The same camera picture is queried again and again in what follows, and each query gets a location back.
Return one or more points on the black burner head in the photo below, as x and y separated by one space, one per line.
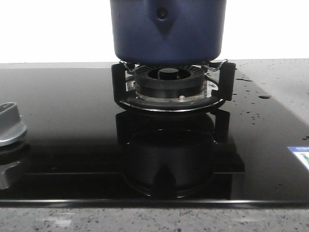
169 82

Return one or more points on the silver stove knob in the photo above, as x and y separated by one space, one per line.
12 129

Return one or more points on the black glass gas stove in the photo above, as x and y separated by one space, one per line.
83 150

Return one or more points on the dark blue cooking pot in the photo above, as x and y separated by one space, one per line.
167 32

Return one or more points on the energy label sticker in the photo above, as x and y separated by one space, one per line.
301 153

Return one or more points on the black pot support grate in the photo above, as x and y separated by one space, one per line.
218 88

